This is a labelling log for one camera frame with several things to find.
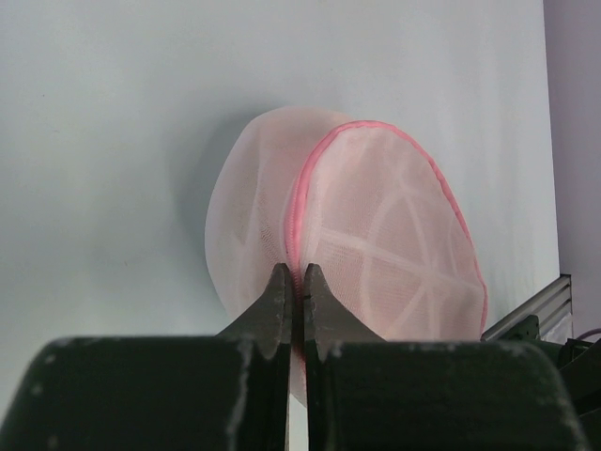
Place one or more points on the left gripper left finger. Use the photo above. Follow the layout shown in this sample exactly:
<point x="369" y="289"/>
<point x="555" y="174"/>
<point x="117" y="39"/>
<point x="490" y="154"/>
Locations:
<point x="223" y="392"/>

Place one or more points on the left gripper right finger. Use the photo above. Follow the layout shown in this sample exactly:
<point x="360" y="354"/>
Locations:
<point x="364" y="393"/>

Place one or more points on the pink mesh laundry bag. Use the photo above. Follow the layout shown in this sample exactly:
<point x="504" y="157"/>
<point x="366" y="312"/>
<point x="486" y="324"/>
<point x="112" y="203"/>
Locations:
<point x="363" y="201"/>

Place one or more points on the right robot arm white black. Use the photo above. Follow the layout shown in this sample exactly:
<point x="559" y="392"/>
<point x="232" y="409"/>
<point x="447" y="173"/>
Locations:
<point x="578" y="360"/>

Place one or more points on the aluminium frame rail front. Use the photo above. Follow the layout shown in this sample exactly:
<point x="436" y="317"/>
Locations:
<point x="537" y="316"/>

